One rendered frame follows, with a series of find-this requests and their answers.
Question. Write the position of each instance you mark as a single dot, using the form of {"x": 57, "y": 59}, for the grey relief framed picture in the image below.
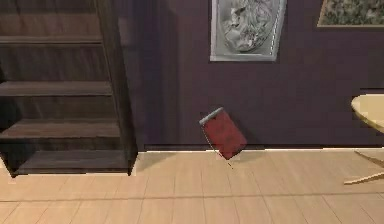
{"x": 246, "y": 28}

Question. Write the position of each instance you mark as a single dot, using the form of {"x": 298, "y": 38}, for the dark brown wooden bookshelf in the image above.
{"x": 66, "y": 90}

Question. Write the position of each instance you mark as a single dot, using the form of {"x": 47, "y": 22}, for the round cream table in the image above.
{"x": 370, "y": 110}

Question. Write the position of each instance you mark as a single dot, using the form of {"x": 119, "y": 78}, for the green framed picture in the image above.
{"x": 353, "y": 12}

